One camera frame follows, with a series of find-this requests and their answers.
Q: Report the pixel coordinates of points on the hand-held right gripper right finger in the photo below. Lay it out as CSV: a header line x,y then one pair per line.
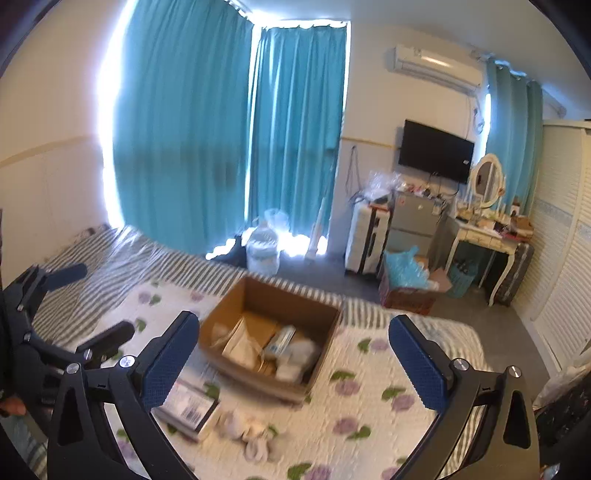
x,y
418,364

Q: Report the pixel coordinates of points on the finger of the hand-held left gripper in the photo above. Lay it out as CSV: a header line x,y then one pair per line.
x,y
111,334
69,273

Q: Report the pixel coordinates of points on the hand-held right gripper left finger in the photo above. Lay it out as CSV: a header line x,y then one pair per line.
x,y
170,364

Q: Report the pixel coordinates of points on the packet with barcode label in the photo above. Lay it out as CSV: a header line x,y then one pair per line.
x,y
187,408

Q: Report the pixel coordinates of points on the brown cardboard box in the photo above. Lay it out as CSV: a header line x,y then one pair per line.
x,y
258,300

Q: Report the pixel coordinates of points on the floral white quilt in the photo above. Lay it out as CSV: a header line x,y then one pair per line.
x,y
364,397

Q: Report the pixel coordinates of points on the brown storage basket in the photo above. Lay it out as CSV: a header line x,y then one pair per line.
x,y
408,300

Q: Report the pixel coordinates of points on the grey striped bedsheet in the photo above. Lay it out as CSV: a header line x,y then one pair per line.
x,y
134,258

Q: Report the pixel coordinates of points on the beige paper bag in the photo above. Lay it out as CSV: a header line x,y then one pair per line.
x,y
242,344

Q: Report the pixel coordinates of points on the teal wastebasket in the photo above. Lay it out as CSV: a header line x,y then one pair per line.
x,y
463,281

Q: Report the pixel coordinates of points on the blue plastic bag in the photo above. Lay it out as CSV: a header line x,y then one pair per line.
x,y
404,270

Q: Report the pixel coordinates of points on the blue and white tissue pack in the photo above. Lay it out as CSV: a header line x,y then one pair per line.
x,y
280,340

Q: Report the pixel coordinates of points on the white fluffy cloth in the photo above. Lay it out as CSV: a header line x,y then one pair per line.
x,y
298,357

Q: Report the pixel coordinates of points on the dark suitcase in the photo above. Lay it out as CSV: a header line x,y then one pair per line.
x,y
517,272

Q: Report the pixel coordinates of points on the white suitcase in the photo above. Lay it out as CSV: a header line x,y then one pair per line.
x,y
362,240

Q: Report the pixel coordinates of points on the grey mini fridge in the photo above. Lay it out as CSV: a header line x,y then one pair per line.
x,y
413,226

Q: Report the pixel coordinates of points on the white dressing table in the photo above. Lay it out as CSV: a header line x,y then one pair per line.
x,y
480,237

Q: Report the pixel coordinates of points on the large water jug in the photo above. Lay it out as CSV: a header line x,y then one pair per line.
x,y
262,251

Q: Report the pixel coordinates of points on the dark floral cloth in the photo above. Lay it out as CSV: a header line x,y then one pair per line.
x,y
565,410

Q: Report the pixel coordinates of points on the white plastic bag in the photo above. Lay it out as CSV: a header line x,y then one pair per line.
x,y
279,220

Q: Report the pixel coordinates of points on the wide teal curtain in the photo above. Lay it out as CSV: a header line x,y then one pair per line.
x,y
180,129

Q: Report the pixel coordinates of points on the clear plastic bag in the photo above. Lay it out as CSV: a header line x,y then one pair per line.
x,y
383,181

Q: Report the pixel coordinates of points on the white louvred wardrobe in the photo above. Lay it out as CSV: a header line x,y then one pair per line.
x,y
561,240

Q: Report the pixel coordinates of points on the white oval mirror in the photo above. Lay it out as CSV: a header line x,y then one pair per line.
x,y
485,177

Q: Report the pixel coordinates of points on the short teal curtain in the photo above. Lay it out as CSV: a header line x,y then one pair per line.
x,y
515,138

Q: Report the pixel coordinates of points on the narrow teal curtain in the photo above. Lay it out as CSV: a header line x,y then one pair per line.
x,y
295,129

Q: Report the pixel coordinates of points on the white air conditioner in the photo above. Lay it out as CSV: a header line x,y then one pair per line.
x,y
434,64

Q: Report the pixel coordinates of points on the black wall television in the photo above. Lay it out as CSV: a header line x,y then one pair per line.
x,y
434,150

